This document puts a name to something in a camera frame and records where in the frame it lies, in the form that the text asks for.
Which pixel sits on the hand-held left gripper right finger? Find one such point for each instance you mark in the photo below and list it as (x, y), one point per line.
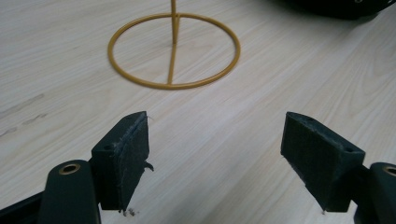
(320, 165)

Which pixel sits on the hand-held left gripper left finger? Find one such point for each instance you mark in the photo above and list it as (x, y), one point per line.
(124, 168)

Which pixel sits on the black object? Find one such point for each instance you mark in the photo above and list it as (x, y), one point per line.
(342, 7)

